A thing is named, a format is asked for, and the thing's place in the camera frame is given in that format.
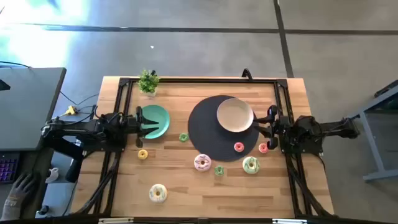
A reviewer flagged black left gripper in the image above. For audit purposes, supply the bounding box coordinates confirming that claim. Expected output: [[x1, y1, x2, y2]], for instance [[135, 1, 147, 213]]
[[124, 105, 160, 149]]

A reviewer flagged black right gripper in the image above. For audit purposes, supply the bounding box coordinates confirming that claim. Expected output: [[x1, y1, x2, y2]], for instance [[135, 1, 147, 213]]
[[253, 105, 290, 151]]

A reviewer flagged beige round plate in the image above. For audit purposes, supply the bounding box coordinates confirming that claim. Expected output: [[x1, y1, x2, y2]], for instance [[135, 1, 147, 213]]
[[216, 98, 254, 133]]

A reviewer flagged large green donut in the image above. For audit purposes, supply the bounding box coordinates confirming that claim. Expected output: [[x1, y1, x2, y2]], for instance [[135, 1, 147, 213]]
[[242, 156, 261, 175]]

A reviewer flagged black round placemat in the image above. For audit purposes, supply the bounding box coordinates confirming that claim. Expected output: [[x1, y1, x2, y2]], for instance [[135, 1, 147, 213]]
[[187, 95, 261, 162]]

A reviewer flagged large pink donut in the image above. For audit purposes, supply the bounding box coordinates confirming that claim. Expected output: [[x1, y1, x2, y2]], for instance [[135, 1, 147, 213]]
[[193, 154, 212, 172]]

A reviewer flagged large pale yellow donut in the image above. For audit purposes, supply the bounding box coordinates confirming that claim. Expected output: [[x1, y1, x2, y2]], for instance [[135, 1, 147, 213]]
[[149, 184, 168, 204]]

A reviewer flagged green round plate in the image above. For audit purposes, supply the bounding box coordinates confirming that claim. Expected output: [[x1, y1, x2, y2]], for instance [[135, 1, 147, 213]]
[[141, 105, 171, 140]]

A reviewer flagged small potted green plant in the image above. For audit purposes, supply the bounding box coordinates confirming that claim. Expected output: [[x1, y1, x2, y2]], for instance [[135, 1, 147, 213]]
[[137, 68, 160, 97]]

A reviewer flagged small white mug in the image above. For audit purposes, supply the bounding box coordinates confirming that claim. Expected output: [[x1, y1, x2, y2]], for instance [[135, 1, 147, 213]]
[[45, 167, 59, 184]]

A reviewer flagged grey metal table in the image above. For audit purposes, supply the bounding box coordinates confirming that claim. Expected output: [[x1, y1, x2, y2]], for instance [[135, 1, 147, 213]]
[[344, 79, 398, 183]]

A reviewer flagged grey desk top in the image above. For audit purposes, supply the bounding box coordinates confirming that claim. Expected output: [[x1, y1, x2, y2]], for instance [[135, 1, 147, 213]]
[[0, 67, 67, 152]]

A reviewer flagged person's hand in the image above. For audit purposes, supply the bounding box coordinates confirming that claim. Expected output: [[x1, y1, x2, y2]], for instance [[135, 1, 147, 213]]
[[0, 172, 40, 220]]

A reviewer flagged backlit keyboard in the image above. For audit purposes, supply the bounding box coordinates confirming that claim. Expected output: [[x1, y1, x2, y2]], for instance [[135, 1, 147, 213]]
[[0, 151, 21, 184]]

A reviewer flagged black camera mount hook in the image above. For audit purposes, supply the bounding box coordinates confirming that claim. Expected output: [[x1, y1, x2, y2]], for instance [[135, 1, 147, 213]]
[[241, 68, 254, 82]]

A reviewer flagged black aluminium table frame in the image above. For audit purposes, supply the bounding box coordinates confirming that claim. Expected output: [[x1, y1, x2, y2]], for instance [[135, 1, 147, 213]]
[[74, 77, 335, 218]]

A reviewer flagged black floor cable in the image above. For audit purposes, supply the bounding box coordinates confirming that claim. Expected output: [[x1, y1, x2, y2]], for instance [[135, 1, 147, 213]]
[[58, 90, 100, 106]]

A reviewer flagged black support post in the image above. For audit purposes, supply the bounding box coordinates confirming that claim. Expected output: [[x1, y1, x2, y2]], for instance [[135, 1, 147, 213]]
[[46, 133, 85, 184]]

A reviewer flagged silver metal bracket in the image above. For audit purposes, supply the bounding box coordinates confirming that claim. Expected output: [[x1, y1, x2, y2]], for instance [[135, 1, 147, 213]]
[[98, 217, 134, 224], [272, 218, 308, 224]]

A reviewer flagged thin black desk cable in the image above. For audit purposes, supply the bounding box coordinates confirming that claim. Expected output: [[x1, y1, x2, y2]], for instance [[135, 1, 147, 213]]
[[0, 60, 32, 68]]

